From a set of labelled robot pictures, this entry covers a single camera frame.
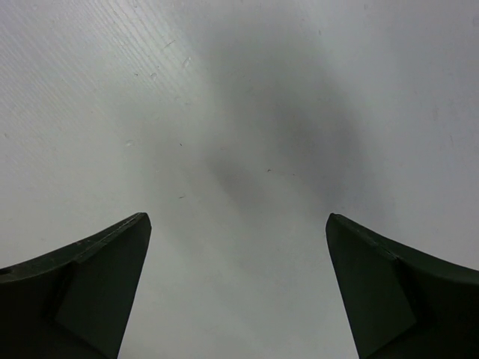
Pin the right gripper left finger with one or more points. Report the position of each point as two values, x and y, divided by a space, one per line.
75 302

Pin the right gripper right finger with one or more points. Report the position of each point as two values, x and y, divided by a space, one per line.
401 302

